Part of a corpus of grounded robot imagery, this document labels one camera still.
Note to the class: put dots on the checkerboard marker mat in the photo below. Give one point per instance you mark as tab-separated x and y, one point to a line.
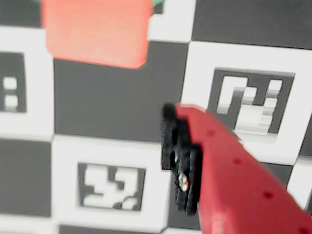
109	102

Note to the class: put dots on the orange cube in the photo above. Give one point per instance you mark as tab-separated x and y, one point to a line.
97	31

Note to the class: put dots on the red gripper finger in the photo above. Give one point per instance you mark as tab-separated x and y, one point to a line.
231	182

